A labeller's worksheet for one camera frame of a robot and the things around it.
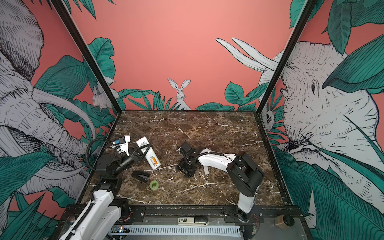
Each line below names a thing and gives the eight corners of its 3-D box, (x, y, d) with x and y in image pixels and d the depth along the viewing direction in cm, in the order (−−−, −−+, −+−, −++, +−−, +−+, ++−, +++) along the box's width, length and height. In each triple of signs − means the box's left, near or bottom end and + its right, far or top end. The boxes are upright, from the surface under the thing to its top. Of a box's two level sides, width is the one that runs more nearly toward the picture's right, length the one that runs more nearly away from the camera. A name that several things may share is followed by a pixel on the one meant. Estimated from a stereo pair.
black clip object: (132, 177, 88) (130, 176, 86) (136, 170, 91) (134, 169, 89) (145, 183, 86) (144, 181, 84) (149, 175, 89) (148, 174, 87)
